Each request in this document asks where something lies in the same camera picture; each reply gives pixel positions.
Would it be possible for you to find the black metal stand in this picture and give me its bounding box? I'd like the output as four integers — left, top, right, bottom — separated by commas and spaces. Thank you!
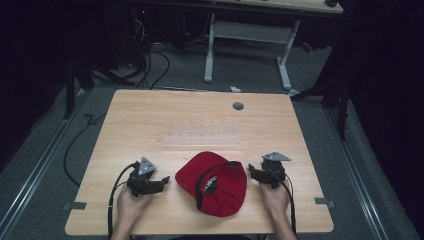
62, 49, 134, 120
290, 71, 351, 141

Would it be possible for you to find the black floor cable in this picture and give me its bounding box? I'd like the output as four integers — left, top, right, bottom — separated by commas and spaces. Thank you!
63, 113, 108, 188

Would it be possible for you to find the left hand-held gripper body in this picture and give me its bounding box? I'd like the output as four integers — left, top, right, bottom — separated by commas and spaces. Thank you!
126, 156, 165, 198

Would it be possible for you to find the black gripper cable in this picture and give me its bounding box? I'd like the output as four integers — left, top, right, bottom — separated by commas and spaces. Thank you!
266, 168, 298, 236
107, 162, 138, 240

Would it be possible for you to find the grey tape strip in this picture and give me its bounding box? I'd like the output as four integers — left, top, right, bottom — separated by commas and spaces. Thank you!
314, 197, 336, 208
62, 201, 88, 212

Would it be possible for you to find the metal floor rail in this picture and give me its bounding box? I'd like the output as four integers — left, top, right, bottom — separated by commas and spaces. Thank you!
324, 106, 390, 240
0, 89, 88, 240

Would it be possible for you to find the person's left hand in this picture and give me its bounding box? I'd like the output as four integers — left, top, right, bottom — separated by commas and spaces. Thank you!
116, 185, 154, 230

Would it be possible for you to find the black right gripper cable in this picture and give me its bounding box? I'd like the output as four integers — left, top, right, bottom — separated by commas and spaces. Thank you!
266, 168, 298, 236

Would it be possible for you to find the person's right hand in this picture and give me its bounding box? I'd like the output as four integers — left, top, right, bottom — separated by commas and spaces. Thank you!
259, 178, 292, 218

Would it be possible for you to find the bundle of black cables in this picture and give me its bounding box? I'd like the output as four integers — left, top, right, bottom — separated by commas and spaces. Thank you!
126, 9, 171, 91

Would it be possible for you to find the red baseball cap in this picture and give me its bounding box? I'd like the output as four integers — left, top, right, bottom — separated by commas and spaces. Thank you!
174, 151, 248, 218

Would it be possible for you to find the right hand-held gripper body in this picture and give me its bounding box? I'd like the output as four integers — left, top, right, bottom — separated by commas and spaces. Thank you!
257, 151, 292, 190

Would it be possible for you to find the white-legged wooden desk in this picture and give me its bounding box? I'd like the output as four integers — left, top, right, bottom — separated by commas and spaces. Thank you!
131, 0, 344, 91

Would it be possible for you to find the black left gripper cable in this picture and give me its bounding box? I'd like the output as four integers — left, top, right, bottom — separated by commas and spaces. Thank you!
107, 162, 138, 240

